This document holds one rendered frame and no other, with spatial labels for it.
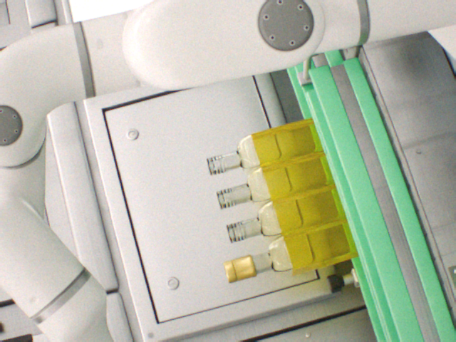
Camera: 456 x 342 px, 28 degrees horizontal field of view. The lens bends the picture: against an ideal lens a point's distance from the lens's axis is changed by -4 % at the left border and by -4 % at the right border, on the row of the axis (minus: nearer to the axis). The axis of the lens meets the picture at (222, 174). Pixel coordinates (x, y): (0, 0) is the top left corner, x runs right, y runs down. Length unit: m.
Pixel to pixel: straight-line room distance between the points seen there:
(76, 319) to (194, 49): 0.30
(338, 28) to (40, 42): 0.32
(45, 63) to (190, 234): 0.71
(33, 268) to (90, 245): 0.65
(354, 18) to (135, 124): 0.75
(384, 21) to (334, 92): 0.39
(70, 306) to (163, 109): 0.78
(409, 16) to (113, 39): 0.33
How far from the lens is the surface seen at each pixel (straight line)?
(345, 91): 1.43
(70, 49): 0.98
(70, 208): 1.66
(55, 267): 0.99
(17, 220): 0.99
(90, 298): 0.99
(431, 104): 1.41
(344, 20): 1.03
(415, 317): 1.32
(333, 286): 1.50
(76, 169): 1.68
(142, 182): 1.65
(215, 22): 0.92
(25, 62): 0.97
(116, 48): 0.98
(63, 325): 0.99
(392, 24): 1.06
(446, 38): 1.24
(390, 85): 1.42
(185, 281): 1.59
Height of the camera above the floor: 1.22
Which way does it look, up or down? 4 degrees down
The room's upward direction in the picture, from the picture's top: 105 degrees counter-clockwise
